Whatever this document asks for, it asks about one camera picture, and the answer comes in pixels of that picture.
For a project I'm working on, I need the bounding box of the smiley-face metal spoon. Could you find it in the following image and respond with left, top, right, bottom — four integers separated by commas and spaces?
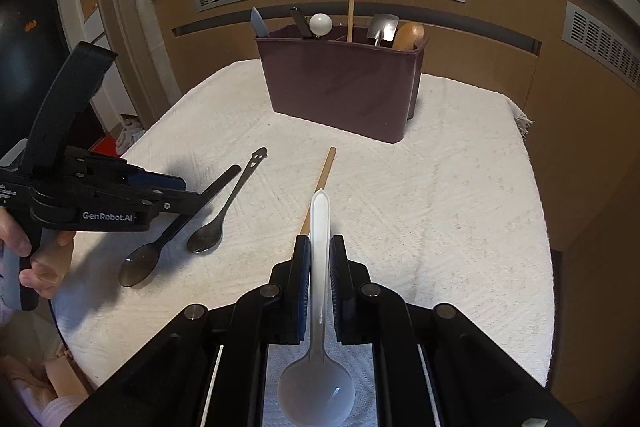
186, 146, 268, 254

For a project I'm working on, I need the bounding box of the wooden chopstick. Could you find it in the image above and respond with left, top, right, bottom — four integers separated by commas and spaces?
299, 147, 336, 235
346, 0, 355, 43

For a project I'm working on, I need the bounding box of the person's left hand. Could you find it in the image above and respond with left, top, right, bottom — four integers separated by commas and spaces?
1, 208, 76, 299

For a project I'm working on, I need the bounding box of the small grey vent grille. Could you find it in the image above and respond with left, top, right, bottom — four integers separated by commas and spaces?
562, 2, 640, 90

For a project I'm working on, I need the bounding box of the white plastic spoon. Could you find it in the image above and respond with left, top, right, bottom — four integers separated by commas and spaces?
278, 190, 355, 426

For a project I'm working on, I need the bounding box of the metal spatula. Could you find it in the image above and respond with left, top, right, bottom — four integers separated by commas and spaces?
367, 13, 399, 46

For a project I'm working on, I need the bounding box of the dark translucent plastic spoon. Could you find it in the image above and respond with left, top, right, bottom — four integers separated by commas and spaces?
118, 165, 241, 287

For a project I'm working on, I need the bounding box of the white textured table cloth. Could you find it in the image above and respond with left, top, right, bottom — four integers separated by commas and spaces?
49, 58, 557, 427

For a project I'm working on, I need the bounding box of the maroon plastic utensil caddy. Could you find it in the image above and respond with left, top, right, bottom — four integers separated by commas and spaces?
256, 25, 427, 144

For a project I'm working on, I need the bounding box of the white round ladle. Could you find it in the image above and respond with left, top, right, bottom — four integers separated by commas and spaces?
308, 13, 333, 38

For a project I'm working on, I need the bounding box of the wooden spoon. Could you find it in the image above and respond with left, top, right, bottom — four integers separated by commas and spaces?
393, 22, 425, 51

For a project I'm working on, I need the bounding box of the long black-handled translucent spoon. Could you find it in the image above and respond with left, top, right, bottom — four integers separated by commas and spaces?
288, 6, 316, 39

